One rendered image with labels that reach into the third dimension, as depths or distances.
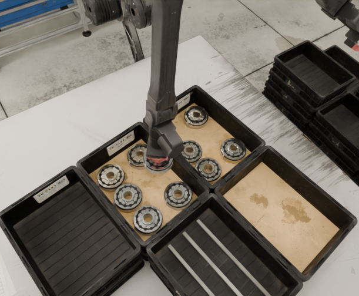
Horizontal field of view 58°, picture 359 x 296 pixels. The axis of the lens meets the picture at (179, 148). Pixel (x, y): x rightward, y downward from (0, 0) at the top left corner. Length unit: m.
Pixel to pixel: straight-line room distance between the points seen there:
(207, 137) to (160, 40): 0.70
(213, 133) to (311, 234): 0.54
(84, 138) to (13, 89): 1.42
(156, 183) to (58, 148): 0.52
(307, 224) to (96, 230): 0.75
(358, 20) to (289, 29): 2.22
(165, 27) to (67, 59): 2.31
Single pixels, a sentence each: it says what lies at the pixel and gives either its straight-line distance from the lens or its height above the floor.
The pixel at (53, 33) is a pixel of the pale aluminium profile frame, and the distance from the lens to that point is 3.05.
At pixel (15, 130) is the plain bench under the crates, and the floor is 0.70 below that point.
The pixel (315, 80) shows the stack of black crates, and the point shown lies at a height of 0.49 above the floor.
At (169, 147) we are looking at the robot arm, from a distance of 0.90.
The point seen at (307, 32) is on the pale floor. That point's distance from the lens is 3.43.
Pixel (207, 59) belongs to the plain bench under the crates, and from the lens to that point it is 1.86.
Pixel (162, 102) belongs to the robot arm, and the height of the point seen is 1.31.
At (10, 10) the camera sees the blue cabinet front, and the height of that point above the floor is 0.43.
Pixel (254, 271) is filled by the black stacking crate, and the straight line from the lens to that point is 1.18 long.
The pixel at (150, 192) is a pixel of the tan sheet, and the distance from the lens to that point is 1.23.
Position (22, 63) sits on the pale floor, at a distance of 3.08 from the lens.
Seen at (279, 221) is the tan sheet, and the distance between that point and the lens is 1.25.
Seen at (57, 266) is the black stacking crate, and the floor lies 0.83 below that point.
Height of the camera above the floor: 1.95
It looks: 58 degrees down
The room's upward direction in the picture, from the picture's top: 3 degrees clockwise
